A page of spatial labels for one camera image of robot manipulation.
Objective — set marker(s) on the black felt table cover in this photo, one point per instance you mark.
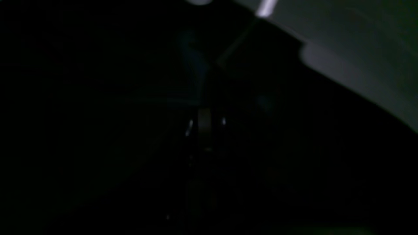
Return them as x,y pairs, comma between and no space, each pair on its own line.
161,117

